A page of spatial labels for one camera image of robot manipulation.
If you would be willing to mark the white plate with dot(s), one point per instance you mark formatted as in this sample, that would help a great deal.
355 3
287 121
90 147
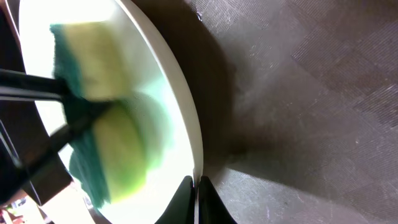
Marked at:
162 103

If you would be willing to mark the large dark serving tray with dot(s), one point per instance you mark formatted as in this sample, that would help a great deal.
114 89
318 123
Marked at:
297 102

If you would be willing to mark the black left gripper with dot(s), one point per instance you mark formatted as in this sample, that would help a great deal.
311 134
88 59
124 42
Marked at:
25 129

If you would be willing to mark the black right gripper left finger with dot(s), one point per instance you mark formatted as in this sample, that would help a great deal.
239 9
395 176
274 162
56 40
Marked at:
181 208

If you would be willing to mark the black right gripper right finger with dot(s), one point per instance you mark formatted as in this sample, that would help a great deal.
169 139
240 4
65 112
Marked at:
211 208

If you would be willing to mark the green yellow sponge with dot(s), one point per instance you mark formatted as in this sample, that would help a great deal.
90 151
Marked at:
112 158

